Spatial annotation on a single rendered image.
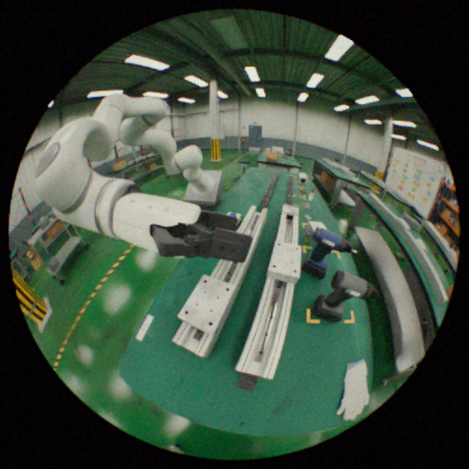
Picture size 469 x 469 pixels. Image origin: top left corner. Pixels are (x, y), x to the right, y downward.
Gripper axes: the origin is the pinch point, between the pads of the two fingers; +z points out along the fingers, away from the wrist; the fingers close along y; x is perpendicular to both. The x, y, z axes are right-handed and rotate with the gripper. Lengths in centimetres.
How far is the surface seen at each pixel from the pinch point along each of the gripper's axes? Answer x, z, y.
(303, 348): -32.7, 33.1, 2.3
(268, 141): 460, 297, -1033
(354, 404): -38, 46, 33
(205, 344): -32.4, 1.3, -1.8
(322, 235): 0.7, 37.2, -20.7
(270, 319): -26.7, 20.5, -7.8
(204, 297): -24.2, -0.2, -13.0
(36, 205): -133, -689, -264
